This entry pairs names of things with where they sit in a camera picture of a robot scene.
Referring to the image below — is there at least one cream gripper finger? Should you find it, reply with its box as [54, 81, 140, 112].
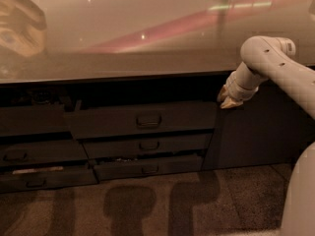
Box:
[220, 97, 243, 109]
[217, 86, 228, 102]

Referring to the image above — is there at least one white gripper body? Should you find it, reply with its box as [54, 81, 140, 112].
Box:
[224, 71, 259, 102]

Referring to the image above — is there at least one dark drawer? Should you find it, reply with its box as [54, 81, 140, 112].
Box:
[65, 101, 217, 140]
[0, 104, 68, 137]
[94, 154, 203, 181]
[83, 134, 212, 158]
[0, 165, 97, 193]
[0, 140, 87, 166]

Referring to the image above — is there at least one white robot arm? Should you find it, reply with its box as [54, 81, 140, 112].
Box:
[218, 35, 315, 236]

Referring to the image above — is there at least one dark cabinet door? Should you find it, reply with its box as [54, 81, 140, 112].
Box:
[203, 82, 315, 170]

